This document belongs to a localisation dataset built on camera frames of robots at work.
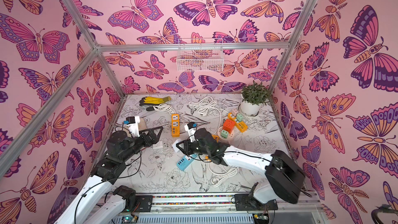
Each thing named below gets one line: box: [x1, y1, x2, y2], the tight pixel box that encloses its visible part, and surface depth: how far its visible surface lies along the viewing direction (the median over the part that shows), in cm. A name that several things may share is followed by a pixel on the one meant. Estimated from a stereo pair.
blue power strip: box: [176, 152, 198, 172], surface depth 86 cm
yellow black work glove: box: [139, 95, 172, 106], surface depth 115 cm
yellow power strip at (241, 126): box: [228, 112, 249, 133], surface depth 102 cm
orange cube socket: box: [222, 118, 236, 134], surface depth 95 cm
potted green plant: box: [239, 80, 272, 116], surface depth 96 cm
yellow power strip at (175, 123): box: [171, 113, 180, 138], surface depth 102 cm
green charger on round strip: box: [220, 129, 229, 139], surface depth 92 cm
